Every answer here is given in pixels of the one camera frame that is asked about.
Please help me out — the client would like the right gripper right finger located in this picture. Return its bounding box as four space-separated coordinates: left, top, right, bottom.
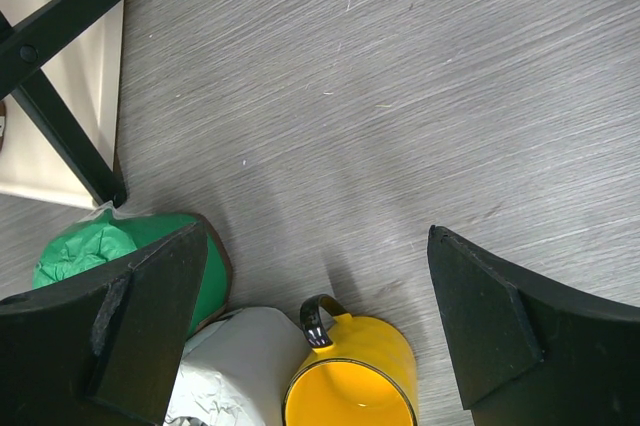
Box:
427 226 639 425

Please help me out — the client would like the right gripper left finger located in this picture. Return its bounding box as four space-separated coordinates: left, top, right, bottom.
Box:
1 222 208 425

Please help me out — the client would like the cream checkered three-tier shelf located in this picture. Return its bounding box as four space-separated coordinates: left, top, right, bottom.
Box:
1 0 127 209

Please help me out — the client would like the green paper towel roll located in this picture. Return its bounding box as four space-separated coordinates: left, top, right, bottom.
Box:
32 206 233 336

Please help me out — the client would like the yellow enamel mug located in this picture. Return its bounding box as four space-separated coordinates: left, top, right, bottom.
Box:
282 294 419 426

